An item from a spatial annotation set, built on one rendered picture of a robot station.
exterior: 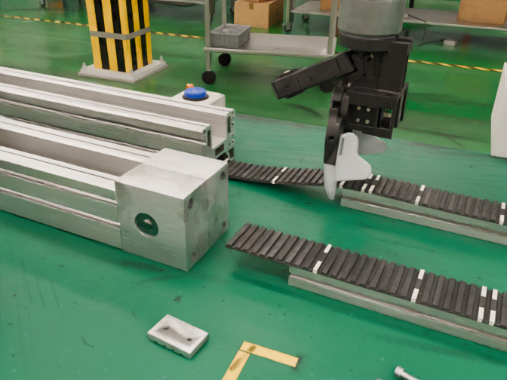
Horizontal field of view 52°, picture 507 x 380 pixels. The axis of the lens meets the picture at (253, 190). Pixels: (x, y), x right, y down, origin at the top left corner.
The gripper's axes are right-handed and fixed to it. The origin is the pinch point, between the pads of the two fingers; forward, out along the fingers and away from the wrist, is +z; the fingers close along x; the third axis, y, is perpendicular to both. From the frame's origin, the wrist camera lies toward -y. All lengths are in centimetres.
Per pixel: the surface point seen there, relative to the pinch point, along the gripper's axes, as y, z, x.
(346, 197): 2.1, 1.9, -1.4
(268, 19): -209, 73, 448
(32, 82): -58, -5, 2
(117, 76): -231, 78, 229
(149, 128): -27.6, -4.1, -5.1
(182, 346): -3.6, 2.2, -34.5
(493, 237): 21.0, 2.4, -2.1
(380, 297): 11.3, 1.0, -21.1
